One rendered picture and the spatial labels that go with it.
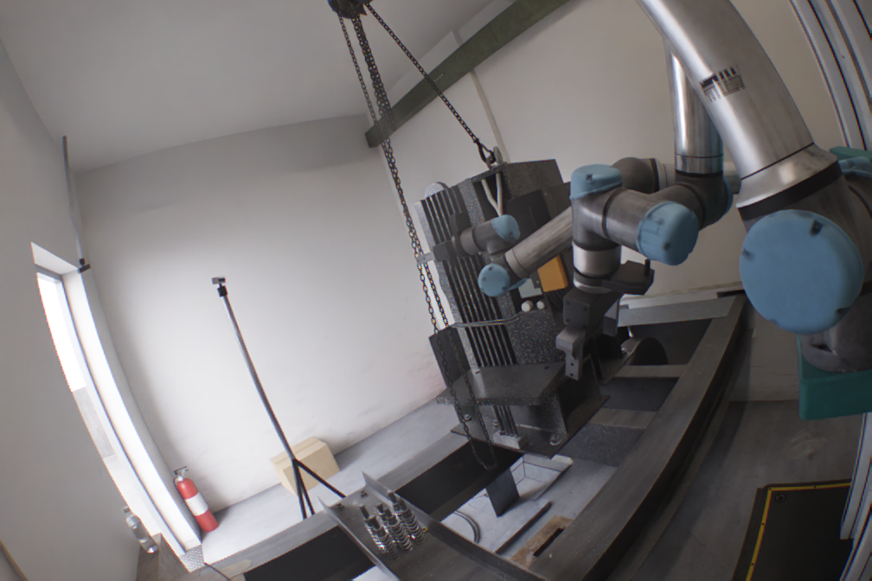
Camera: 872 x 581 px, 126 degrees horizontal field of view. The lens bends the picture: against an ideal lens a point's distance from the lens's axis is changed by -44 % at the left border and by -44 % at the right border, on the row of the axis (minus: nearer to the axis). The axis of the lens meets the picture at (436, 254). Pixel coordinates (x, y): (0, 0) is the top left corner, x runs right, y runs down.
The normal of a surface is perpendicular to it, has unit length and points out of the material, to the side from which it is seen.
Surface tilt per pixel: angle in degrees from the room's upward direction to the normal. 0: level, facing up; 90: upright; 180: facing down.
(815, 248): 97
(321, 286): 90
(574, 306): 98
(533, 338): 90
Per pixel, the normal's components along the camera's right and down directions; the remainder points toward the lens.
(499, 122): -0.76, 0.29
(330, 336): 0.56, -0.17
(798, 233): -0.84, 0.44
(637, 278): -0.18, -0.89
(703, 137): -0.34, 0.43
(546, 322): -0.61, 0.24
